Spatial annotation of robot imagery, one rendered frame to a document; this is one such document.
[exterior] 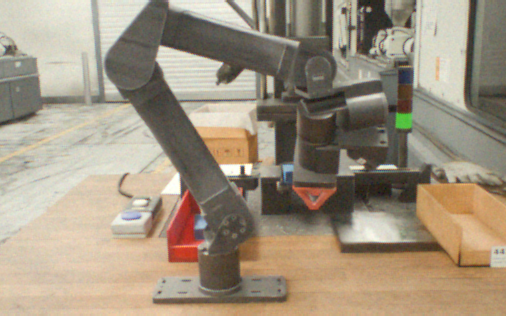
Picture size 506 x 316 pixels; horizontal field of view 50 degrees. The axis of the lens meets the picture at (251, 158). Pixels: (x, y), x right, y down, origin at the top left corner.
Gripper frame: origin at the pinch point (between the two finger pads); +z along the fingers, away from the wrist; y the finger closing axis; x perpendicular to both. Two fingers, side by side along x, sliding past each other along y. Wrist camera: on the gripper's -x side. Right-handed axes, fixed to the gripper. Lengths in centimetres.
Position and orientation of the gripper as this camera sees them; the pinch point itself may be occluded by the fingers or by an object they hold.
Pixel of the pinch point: (313, 198)
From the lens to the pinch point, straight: 91.6
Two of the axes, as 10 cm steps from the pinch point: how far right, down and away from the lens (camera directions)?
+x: -9.9, -0.4, 1.2
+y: 1.1, -6.8, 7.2
